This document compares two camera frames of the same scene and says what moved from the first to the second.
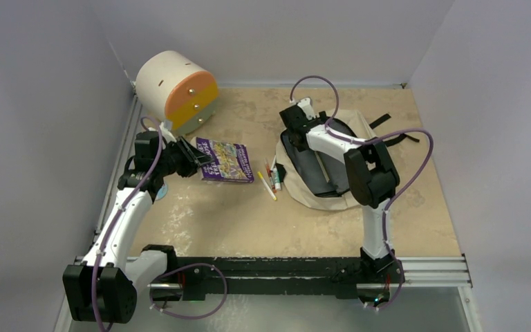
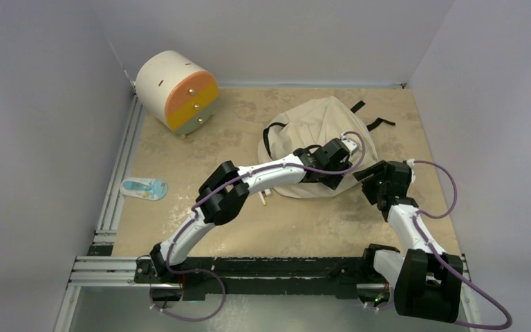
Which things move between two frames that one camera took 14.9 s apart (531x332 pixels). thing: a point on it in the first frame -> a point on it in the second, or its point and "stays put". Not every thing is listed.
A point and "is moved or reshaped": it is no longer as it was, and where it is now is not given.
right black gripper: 322,116 -> 374,169
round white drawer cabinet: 175,88 stays put
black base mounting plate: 207,278 stays put
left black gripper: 192,158 -> 330,181
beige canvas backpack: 316,178 is moved or reshaped
